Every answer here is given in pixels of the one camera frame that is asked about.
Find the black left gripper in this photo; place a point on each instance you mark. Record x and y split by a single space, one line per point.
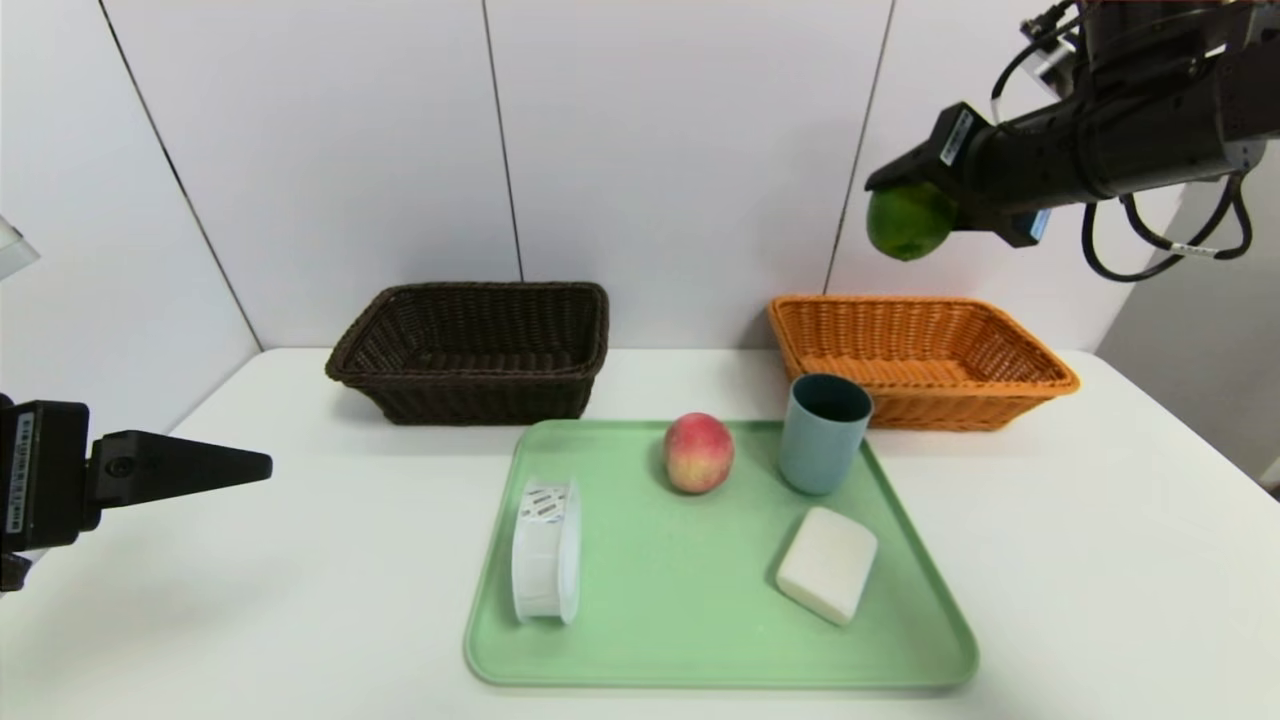
42 475

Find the dark brown wicker basket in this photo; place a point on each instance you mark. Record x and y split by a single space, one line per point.
480 400

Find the clear tape roll spool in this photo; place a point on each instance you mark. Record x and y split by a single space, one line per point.
545 560

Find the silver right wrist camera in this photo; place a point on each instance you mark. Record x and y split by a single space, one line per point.
1055 65

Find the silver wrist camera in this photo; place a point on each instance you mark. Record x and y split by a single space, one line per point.
15 248
1055 65

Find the green lime fruit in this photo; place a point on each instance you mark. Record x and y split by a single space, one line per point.
905 228

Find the blue grey plastic cup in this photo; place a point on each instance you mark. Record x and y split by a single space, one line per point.
820 450

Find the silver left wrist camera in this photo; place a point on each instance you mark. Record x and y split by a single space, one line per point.
15 248

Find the white soap bar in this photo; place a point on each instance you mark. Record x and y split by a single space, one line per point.
827 564

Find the red yellow peach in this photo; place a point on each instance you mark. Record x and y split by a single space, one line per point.
698 455

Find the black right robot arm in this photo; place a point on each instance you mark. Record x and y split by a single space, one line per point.
1150 130

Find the orange wicker basket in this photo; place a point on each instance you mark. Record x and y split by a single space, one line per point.
950 405

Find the light green plastic tray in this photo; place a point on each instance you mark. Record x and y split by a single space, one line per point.
660 600

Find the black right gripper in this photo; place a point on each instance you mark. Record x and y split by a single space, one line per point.
951 139

